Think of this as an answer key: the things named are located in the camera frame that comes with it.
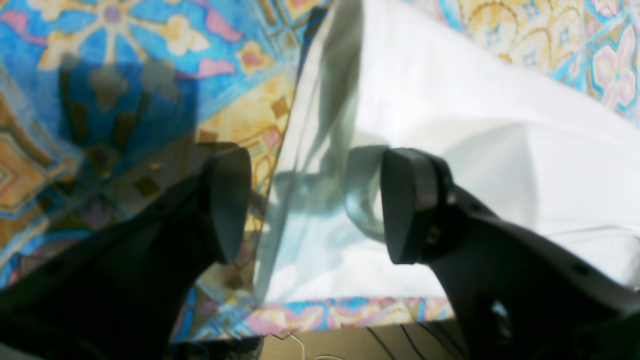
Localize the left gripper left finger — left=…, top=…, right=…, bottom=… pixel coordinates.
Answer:
left=1, top=146, right=252, bottom=360

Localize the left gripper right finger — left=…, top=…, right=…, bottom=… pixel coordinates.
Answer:
left=381, top=148, right=640, bottom=360

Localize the white printed T-shirt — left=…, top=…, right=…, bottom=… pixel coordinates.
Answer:
left=253, top=0, right=639, bottom=303

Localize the patterned tile tablecloth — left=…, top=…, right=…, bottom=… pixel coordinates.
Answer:
left=1, top=0, right=639, bottom=341

